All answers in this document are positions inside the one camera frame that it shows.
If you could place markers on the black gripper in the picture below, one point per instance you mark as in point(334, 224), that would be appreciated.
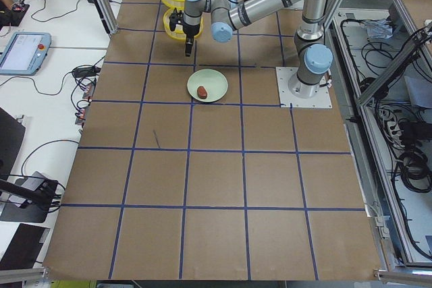
point(190, 30)

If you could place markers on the brown bun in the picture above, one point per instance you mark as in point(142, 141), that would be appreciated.
point(202, 92)

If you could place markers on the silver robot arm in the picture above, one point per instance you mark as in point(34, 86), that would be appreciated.
point(228, 16)

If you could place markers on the light green plate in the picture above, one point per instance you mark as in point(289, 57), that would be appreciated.
point(213, 81)

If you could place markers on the blue teach pendant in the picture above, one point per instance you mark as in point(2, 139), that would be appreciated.
point(25, 53)

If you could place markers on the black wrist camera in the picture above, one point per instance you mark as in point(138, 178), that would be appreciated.
point(175, 19)

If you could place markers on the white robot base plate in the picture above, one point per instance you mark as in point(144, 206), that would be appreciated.
point(294, 94)

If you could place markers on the black camera tripod arm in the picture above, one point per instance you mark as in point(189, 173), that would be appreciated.
point(43, 197)

